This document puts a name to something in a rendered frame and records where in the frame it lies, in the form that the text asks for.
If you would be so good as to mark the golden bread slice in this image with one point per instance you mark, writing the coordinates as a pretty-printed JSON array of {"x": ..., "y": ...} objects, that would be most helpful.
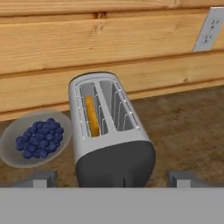
[{"x": 92, "y": 116}]

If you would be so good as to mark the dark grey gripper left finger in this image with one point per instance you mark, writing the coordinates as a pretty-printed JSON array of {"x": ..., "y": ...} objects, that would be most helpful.
[{"x": 43, "y": 178}]

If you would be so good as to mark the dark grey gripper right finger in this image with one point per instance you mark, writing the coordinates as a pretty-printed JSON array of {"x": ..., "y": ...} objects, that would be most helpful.
[{"x": 178, "y": 178}]

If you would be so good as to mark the silver two-slot toaster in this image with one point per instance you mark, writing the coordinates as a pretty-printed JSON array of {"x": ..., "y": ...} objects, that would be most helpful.
[{"x": 108, "y": 137}]

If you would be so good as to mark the white wall socket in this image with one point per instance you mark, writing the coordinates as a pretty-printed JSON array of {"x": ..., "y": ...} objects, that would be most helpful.
[{"x": 210, "y": 29}]

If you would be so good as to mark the blueberries heap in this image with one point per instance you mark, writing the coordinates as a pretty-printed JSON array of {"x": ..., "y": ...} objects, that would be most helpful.
[{"x": 40, "y": 138}]

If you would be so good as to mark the grey bowl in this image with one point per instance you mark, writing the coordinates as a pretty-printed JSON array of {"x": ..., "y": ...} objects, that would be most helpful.
[{"x": 11, "y": 145}]

